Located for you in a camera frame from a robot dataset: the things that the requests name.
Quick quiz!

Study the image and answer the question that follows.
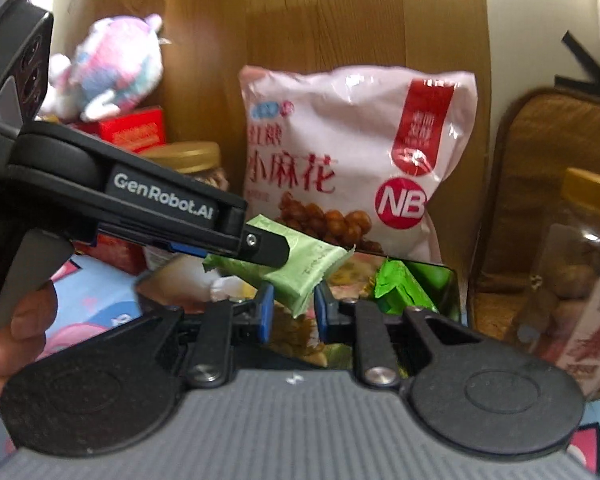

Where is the peanut jar gold lid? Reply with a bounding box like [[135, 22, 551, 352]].
[[140, 141, 230, 191]]

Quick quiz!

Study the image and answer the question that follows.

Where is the yellow salted peanut packet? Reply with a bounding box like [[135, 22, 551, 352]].
[[268, 306, 328, 367]]

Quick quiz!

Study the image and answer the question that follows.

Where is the pecan jar gold lid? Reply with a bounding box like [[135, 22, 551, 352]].
[[512, 166, 600, 401]]

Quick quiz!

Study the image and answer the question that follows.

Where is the black wool product box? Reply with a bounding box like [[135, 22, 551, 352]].
[[134, 249, 462, 380]]

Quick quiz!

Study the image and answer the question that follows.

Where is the pink fried twist snack bag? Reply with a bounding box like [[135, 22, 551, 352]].
[[239, 66, 478, 262]]

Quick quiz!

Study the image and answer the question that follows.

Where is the brown seat cushion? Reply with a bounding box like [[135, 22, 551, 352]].
[[467, 87, 600, 339]]

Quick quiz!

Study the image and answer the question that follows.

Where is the wooden headboard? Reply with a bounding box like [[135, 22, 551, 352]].
[[53, 0, 491, 275]]

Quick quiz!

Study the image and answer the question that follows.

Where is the person's left hand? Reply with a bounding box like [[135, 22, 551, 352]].
[[0, 281, 57, 396]]

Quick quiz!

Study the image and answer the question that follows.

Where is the black wall bracket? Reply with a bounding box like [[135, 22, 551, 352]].
[[554, 30, 600, 98]]

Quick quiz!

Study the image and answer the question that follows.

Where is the bright green wrapper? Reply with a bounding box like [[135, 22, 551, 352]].
[[373, 259, 438, 315]]

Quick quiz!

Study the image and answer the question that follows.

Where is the red gift bag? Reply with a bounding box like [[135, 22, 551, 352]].
[[69, 105, 169, 276]]

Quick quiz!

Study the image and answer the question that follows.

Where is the pink plush toy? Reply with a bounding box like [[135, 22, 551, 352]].
[[38, 14, 163, 124]]

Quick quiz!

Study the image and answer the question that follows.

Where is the light green snack packet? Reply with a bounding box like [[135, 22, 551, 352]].
[[202, 214, 354, 318]]

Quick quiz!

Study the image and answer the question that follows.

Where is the Peppa Pig bed sheet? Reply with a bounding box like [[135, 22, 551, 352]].
[[44, 256, 600, 468]]

